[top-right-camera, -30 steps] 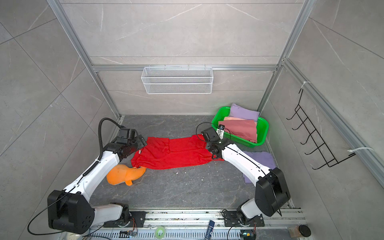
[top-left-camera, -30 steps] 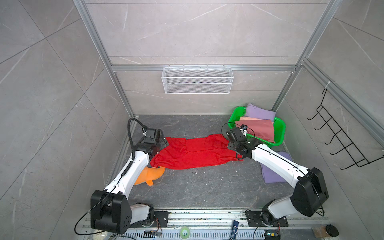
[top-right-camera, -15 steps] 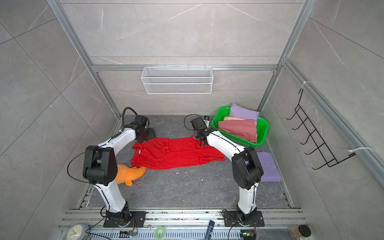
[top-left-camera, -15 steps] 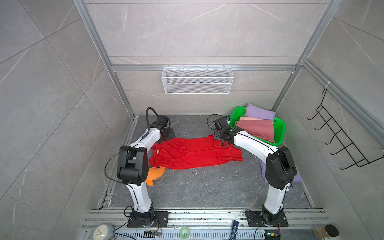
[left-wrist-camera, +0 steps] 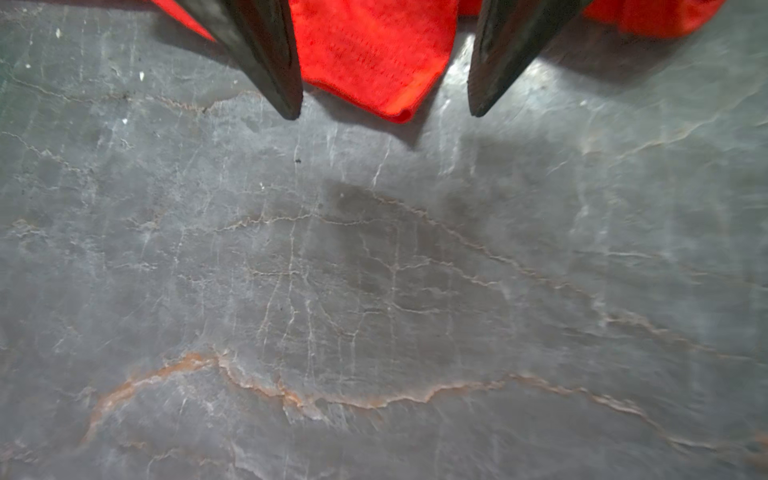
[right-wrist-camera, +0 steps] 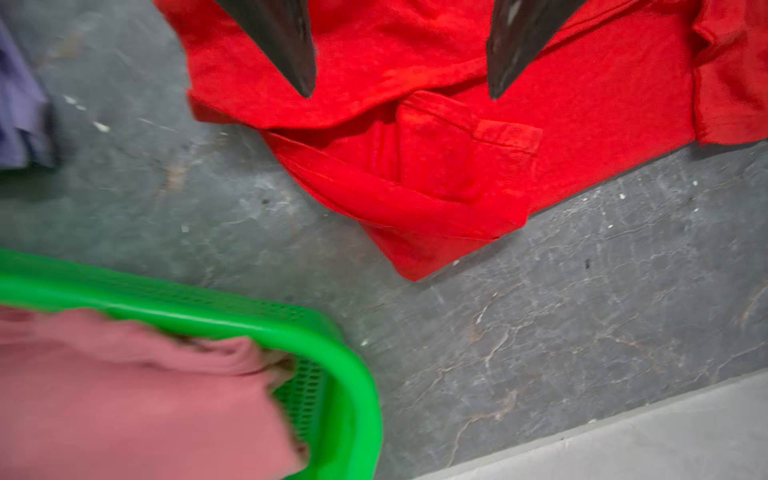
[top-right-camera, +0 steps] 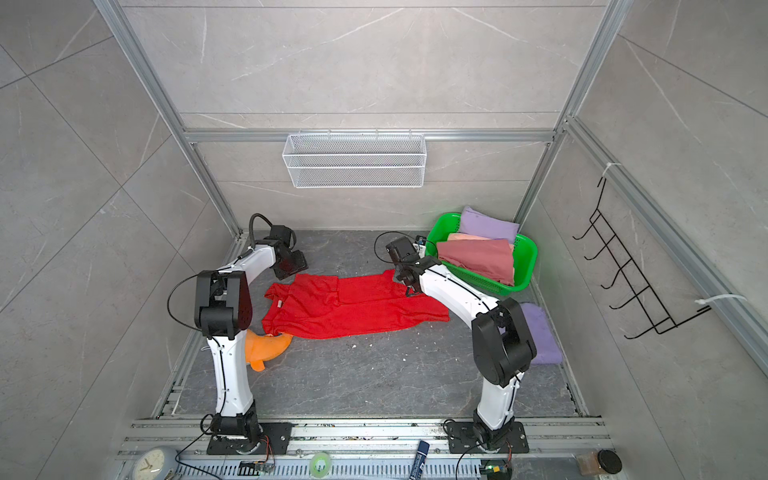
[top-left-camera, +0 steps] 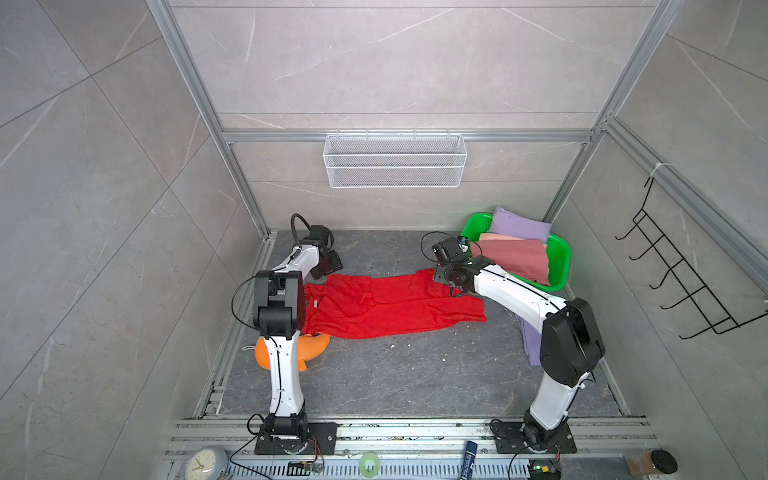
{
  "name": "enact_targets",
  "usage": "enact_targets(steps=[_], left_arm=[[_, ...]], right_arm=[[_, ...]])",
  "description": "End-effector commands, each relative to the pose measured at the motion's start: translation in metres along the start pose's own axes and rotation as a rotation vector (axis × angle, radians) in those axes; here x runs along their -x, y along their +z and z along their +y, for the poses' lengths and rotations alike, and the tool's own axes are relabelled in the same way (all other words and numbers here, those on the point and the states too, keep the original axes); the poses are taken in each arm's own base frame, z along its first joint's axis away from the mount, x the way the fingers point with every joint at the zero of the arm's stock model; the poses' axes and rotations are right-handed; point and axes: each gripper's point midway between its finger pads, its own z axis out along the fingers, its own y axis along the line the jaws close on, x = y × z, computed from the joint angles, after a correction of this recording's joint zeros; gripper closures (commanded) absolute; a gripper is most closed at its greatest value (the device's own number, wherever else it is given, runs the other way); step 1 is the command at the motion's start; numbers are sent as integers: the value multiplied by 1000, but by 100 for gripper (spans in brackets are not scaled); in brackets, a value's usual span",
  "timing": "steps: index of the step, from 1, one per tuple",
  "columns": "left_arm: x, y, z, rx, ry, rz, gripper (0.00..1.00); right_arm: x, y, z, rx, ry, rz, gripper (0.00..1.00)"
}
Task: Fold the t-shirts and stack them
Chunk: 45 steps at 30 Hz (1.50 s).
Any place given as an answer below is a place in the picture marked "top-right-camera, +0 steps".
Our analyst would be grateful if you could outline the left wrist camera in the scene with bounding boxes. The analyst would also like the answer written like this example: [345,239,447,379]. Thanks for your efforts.
[268,224,297,249]

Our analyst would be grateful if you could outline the brown jar black lid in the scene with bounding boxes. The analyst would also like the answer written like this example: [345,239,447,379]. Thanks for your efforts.
[576,449,623,477]

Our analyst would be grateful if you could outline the blue marker pen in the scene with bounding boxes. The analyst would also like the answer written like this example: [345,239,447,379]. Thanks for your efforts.
[408,440,430,480]

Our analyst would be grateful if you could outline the green plastic basket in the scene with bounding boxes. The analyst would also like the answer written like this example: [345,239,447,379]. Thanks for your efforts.
[424,212,539,298]

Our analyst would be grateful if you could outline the aluminium front rail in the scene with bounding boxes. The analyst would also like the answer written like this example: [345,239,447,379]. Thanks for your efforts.
[116,417,616,462]

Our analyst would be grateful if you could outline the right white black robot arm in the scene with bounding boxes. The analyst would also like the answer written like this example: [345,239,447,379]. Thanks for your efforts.
[395,257,537,451]

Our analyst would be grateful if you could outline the black wire hook rack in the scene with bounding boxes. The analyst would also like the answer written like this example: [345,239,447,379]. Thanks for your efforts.
[572,178,712,340]

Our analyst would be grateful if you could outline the orange plush dolphin toy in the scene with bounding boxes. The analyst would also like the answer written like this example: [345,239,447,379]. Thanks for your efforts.
[245,330,293,372]

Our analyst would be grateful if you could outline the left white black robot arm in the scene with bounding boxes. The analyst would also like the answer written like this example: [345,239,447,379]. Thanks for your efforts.
[193,236,307,440]

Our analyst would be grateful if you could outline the purple t shirt in basket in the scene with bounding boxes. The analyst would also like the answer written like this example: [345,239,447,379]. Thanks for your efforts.
[458,206,520,244]

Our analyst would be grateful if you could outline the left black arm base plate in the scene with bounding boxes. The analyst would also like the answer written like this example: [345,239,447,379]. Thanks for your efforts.
[206,422,293,456]

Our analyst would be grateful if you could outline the pink folded t shirt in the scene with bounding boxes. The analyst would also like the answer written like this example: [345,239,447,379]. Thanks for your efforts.
[436,233,515,286]

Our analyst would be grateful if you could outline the small green circuit device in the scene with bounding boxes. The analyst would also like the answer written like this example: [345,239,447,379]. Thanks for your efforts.
[479,460,512,480]

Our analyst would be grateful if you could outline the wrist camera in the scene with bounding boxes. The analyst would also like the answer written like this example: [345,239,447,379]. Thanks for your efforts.
[385,236,420,265]
[268,224,297,249]

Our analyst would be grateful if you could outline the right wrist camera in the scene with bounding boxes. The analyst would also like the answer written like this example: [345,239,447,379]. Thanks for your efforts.
[385,236,420,265]

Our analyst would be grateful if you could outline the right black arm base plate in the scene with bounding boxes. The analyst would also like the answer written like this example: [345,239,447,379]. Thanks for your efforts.
[442,419,530,454]

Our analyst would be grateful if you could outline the red t shirt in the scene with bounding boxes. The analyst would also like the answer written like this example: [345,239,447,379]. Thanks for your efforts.
[262,270,450,340]

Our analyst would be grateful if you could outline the purple folded t shirt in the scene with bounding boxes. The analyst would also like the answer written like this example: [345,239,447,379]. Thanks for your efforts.
[521,303,563,365]

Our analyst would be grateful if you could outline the white analog clock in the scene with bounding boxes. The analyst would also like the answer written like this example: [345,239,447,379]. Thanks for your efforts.
[130,446,179,480]

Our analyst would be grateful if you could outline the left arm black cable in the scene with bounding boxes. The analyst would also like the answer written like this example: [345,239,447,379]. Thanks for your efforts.
[248,212,275,248]

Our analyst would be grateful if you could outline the green tape roll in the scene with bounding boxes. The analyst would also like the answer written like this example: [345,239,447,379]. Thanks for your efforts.
[309,452,332,479]

